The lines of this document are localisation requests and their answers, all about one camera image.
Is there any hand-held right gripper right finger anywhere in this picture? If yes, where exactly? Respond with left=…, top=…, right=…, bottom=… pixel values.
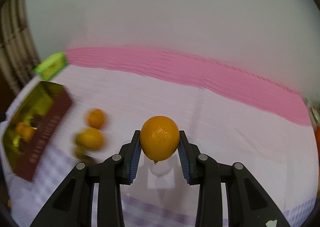
left=178, top=130, right=292, bottom=227

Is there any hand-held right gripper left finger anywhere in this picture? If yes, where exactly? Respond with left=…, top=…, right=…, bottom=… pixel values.
left=30, top=130, right=142, bottom=227

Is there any small orange tangerine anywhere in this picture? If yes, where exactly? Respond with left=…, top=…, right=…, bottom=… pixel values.
left=140, top=115, right=180, bottom=162
left=85, top=108, right=107, bottom=129

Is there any yellowish orange tangerine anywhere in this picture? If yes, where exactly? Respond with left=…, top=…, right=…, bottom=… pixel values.
left=76, top=127, right=105, bottom=150

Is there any gold rectangular tin box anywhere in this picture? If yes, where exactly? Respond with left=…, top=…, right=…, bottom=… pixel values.
left=1, top=81, right=73, bottom=182

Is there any pink purple checked tablecloth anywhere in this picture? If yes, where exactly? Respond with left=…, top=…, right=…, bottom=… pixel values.
left=5, top=45, right=317, bottom=227

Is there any green tissue pack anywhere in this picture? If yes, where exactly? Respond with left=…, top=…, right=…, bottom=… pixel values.
left=34, top=52, right=68, bottom=80

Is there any red orange packet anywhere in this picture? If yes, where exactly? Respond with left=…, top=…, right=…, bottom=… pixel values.
left=314, top=127, right=320, bottom=152

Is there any beige patterned curtain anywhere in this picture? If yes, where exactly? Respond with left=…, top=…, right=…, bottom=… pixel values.
left=0, top=0, right=43, bottom=92

